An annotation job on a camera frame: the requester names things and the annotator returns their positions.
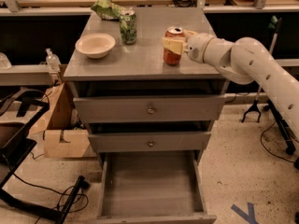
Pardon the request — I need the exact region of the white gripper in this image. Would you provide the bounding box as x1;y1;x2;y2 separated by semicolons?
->
162;30;214;63

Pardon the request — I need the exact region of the red coke can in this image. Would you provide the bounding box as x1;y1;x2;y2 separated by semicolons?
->
164;26;185;65

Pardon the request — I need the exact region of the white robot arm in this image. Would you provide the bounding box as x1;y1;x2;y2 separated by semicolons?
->
162;31;299;137

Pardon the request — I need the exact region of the green soda can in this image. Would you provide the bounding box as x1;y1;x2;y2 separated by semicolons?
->
120;9;137;45

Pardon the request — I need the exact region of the grey top drawer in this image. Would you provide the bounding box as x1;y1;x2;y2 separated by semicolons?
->
74;95;225;123

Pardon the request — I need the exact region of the grey drawer cabinet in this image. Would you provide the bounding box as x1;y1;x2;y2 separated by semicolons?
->
64;7;236;224

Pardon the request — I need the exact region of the grey middle drawer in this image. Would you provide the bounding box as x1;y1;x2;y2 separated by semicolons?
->
89;132;211;153

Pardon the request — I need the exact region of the open grey bottom drawer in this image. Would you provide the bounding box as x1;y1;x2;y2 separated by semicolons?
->
90;151;217;224

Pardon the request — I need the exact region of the green chip bag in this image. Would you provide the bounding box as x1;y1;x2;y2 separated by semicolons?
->
91;0;125;20

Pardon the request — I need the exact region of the white bowl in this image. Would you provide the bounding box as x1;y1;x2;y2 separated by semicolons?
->
75;34;116;59

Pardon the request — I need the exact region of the reacher grabber tool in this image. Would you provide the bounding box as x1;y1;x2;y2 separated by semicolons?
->
241;16;282;122

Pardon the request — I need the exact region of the clear sanitizer bottle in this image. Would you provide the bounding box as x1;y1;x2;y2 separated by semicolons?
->
46;49;61;72

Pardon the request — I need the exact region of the cardboard box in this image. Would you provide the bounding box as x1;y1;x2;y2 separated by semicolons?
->
29;63;97;159

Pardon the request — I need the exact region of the black stand leg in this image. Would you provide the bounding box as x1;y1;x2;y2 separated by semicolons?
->
267;100;296;155

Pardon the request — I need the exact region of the black chair frame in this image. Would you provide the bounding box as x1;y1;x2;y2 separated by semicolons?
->
0;88;86;224

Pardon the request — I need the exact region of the black floor cable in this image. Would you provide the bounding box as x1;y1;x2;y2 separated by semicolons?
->
12;171;90;224

